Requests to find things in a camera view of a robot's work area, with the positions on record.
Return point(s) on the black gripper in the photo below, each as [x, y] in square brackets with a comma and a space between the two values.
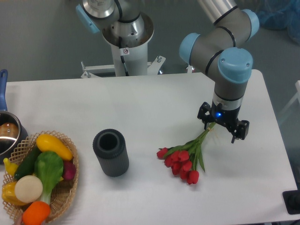
[226, 118]

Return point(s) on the red tulip bouquet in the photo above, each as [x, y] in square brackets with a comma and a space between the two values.
[184, 159]

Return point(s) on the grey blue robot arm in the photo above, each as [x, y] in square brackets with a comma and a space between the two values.
[218, 55]

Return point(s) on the black device at table edge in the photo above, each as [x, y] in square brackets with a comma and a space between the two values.
[292, 201]

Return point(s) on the blue plastic bag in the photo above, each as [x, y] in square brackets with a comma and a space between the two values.
[280, 15]

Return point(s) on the dark grey ribbed vase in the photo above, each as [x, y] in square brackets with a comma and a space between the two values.
[110, 148]

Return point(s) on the purple red radish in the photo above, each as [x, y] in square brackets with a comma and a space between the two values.
[69, 170]

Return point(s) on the yellow squash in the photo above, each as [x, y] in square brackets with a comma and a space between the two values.
[47, 142]

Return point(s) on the woven wicker basket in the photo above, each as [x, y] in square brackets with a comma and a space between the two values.
[62, 195]

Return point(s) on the green lettuce leaf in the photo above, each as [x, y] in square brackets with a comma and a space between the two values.
[49, 169]

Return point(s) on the dark green cucumber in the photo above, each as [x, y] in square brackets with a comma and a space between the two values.
[27, 166]

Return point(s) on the round cream bun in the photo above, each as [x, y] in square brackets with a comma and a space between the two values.
[28, 189]

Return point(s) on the orange carrot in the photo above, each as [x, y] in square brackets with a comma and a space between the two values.
[36, 213]

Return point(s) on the small yellow banana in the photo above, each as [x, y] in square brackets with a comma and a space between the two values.
[10, 167]

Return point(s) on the yellow bell pepper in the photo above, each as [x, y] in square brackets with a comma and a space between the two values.
[8, 194]

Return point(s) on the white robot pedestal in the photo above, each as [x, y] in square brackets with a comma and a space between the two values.
[129, 47]

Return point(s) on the blue handled saucepan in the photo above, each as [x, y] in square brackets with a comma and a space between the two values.
[12, 131]

